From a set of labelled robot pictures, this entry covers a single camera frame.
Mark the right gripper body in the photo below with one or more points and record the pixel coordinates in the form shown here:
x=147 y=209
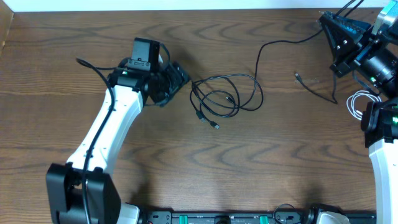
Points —
x=382 y=72

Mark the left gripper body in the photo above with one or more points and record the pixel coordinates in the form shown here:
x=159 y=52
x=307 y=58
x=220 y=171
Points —
x=170 y=81

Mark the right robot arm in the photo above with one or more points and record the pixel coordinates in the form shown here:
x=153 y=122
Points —
x=379 y=124

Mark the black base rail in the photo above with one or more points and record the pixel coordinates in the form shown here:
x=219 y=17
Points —
x=167 y=217

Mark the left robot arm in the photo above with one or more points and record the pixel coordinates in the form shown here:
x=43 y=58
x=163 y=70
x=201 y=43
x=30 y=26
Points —
x=82 y=190

